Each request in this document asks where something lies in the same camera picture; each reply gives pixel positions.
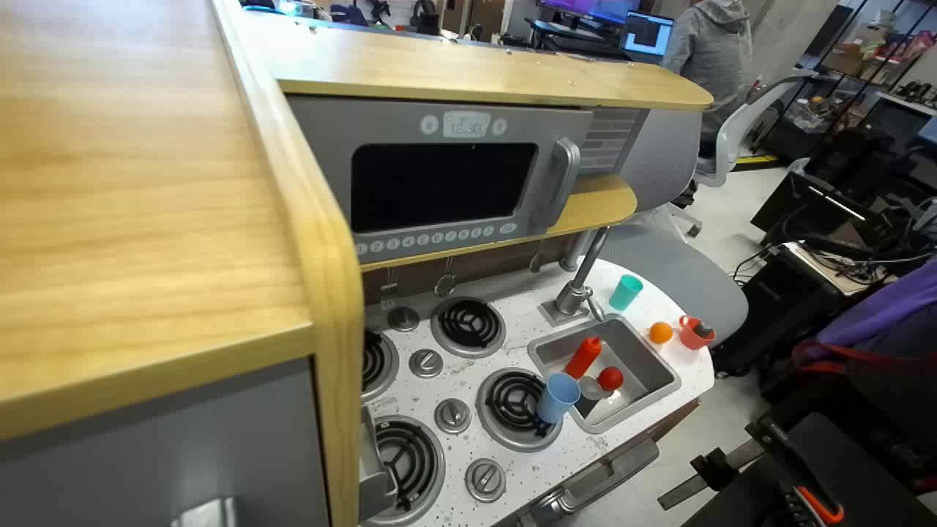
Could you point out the teal plastic cup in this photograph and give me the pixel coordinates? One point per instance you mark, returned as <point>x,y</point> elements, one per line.
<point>624,295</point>

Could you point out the light blue plastic cup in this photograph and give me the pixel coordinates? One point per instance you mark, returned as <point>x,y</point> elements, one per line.
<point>561,399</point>

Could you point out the grey toy sink basin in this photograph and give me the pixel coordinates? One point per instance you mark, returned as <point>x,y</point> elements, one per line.
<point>646,371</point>

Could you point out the black coil stove burner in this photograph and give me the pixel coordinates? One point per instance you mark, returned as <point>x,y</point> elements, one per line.
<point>376,362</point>
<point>509,403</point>
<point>468,326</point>
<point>408,465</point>

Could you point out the grey stove knob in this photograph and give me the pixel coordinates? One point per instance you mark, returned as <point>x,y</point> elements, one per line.
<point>485,478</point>
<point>424,365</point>
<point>452,414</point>
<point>403,317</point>

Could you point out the silver toy faucet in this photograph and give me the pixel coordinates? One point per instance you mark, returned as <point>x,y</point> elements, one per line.
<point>575,295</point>

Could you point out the grey toy microwave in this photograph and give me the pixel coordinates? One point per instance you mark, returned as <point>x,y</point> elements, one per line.
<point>411,127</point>

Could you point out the toy orange fruit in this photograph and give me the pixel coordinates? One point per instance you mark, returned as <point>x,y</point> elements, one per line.
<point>659,333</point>

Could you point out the computer monitor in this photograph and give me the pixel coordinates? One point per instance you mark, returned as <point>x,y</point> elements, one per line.
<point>647,33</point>

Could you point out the wooden toy kitchen unit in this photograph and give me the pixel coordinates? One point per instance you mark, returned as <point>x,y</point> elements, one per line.
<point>148,196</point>

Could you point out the person in grey hoodie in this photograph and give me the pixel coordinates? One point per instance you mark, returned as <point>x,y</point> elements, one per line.
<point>717,46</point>

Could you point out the black equipment stack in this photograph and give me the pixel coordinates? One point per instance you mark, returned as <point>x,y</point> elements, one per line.
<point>858,185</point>

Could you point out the black stand with orange clamp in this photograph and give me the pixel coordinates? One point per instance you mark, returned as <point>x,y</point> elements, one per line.
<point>808,478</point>

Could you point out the purple cloth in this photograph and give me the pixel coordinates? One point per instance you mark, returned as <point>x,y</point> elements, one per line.
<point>894,310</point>

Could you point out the metal storage shelf rack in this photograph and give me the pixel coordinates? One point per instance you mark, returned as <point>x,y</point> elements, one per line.
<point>864,48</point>

